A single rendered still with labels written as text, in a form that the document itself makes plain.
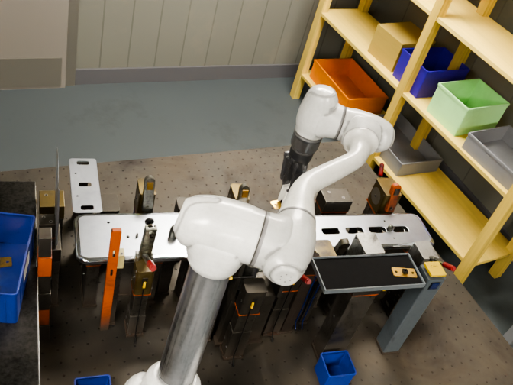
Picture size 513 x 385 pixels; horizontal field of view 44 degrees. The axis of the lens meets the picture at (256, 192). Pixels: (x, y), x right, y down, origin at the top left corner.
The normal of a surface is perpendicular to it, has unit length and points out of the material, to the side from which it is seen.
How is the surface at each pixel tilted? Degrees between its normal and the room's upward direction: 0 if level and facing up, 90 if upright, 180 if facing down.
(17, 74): 90
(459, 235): 0
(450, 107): 90
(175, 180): 0
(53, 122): 0
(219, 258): 84
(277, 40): 90
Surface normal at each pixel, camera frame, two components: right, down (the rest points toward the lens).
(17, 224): 0.09, 0.67
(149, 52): 0.40, 0.67
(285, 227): 0.41, -0.65
